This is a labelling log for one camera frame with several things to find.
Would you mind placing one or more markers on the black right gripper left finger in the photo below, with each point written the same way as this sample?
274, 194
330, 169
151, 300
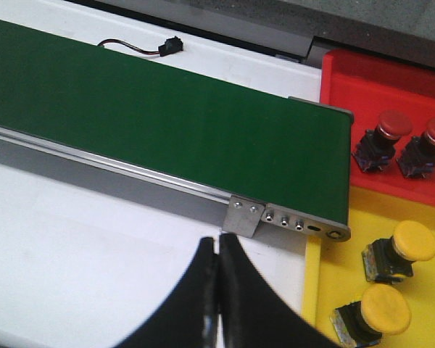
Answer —
188, 317

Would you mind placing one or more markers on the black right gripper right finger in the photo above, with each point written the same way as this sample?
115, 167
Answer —
253, 315

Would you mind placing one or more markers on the yellow mushroom push button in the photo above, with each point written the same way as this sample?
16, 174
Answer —
391, 260
381, 311

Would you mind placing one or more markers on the red mushroom push button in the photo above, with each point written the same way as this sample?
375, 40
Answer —
417, 159
375, 149

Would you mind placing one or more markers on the yellow plastic tray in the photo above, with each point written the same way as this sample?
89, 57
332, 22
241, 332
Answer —
335, 274

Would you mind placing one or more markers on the green conveyor belt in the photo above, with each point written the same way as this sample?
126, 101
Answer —
39, 70

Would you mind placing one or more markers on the red plastic tray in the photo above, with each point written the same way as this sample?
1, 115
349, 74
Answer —
367, 86

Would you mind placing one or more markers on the black sensor connector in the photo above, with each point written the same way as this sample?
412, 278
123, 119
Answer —
170, 46

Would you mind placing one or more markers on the aluminium conveyor frame rail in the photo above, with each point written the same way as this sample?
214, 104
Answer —
130, 174

